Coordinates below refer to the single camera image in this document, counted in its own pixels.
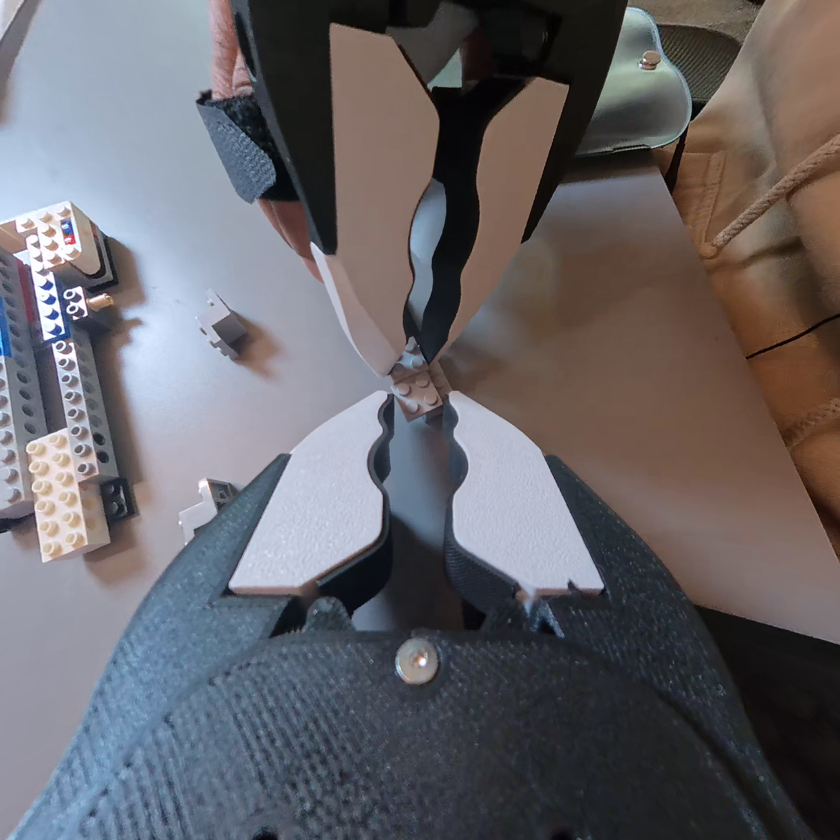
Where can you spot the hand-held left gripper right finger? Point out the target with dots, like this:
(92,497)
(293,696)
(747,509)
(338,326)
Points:
(518,505)

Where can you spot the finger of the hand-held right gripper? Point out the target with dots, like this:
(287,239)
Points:
(374,197)
(505,197)

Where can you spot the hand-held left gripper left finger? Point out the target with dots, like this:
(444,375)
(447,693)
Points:
(315,505)

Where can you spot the dark plate grey brick lego subassembly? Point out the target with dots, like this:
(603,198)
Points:
(417,390)

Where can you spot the light grey lego bracket piece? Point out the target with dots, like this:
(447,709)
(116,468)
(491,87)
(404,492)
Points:
(220,325)
(203,508)

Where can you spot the large grey white lego model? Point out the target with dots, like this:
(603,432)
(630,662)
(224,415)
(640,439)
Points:
(59,394)

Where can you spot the person's beige hoodie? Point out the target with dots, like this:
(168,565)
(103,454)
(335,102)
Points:
(768,229)

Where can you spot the person's dark trousers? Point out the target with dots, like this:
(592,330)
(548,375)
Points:
(781,722)

